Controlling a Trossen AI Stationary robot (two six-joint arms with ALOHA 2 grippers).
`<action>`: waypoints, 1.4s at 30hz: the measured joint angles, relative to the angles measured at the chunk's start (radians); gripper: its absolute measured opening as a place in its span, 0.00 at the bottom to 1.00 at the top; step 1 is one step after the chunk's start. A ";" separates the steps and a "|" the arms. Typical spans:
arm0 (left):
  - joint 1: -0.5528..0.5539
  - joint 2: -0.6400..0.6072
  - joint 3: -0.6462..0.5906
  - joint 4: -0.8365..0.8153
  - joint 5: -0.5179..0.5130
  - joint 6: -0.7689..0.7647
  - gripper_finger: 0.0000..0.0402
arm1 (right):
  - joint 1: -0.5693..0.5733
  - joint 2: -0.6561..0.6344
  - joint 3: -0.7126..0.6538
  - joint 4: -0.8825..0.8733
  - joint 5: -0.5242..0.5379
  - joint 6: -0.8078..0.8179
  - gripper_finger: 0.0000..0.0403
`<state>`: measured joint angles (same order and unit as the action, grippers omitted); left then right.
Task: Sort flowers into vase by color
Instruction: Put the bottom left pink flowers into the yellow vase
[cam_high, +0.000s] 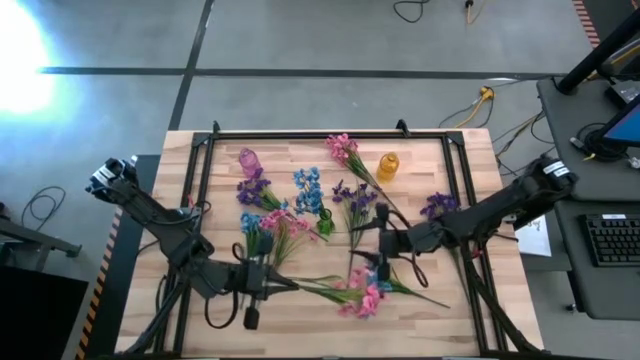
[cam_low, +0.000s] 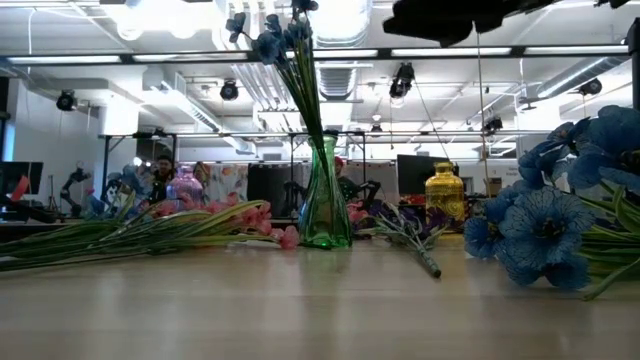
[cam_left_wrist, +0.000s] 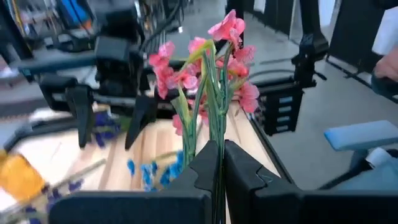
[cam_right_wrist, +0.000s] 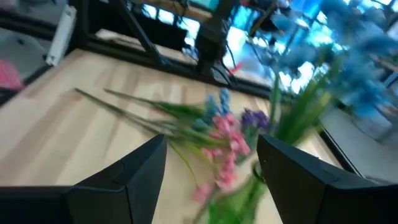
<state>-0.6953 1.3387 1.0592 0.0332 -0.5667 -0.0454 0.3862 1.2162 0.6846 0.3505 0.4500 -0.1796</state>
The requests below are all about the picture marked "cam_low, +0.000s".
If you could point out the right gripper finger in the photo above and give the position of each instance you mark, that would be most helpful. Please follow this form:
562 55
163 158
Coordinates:
440 22

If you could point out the yellow glass vase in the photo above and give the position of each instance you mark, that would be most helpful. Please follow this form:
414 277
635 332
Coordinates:
444 200

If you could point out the green glass vase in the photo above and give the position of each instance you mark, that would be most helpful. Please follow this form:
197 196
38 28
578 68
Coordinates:
325 220

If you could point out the purple glass vase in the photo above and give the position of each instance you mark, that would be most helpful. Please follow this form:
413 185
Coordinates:
185 187

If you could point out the black computer monitor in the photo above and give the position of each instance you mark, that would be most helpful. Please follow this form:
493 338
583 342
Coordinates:
411 175
25 175

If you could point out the pale patterned fabric panel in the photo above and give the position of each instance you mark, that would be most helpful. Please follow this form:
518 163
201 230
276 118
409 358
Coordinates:
380 177

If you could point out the cardboard box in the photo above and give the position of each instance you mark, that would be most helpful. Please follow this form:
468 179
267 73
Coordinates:
495 186

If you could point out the person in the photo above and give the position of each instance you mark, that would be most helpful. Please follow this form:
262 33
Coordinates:
345 187
162 175

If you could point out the white ceiling pipes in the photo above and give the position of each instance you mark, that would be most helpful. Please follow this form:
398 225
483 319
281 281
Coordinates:
260 85

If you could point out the black fabric panel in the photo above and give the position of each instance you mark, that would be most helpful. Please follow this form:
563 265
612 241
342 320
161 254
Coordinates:
267 185

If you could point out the white floral fabric panel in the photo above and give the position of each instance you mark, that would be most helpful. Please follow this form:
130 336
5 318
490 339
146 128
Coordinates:
227 180

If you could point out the red flat object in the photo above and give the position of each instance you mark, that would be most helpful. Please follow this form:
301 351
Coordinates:
20 189

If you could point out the black hanging camera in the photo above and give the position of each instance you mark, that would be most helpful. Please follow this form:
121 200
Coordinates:
590 86
229 91
66 100
402 80
492 124

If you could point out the slim silver ventilation duct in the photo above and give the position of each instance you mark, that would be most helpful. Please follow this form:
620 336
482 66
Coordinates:
575 75

